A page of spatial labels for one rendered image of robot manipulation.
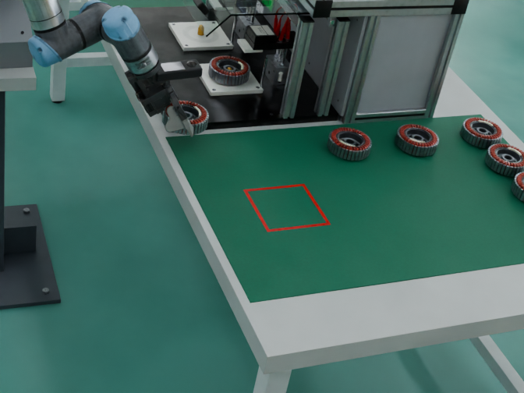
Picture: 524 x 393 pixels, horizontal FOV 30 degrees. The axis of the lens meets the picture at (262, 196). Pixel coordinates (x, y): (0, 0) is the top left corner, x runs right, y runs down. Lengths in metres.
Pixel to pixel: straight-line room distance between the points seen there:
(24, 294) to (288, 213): 1.08
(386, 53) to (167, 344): 1.08
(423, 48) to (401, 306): 0.82
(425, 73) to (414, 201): 0.43
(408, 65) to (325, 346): 0.96
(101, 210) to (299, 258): 1.38
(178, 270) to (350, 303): 1.22
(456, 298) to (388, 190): 0.39
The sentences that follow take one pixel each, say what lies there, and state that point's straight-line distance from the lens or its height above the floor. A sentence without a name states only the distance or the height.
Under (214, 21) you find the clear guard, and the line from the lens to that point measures 2.40.
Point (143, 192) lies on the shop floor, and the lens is 3.52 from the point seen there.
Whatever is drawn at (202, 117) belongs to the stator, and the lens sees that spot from 2.39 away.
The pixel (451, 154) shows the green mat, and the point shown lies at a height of 0.75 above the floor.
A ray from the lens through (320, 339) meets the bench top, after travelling 1.97.
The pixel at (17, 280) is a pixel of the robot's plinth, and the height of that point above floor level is 0.02.
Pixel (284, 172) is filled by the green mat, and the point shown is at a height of 0.75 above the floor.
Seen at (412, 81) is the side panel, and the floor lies 0.86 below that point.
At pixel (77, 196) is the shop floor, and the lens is 3.47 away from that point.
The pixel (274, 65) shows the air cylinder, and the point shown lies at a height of 0.82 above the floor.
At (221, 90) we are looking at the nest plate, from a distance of 2.62.
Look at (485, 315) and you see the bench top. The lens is 2.16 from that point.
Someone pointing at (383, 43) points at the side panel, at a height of 0.99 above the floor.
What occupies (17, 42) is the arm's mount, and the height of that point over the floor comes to 0.82.
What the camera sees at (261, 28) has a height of 0.92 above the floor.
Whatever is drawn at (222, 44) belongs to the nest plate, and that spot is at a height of 0.78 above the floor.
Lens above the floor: 2.09
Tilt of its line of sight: 36 degrees down
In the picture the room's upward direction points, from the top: 11 degrees clockwise
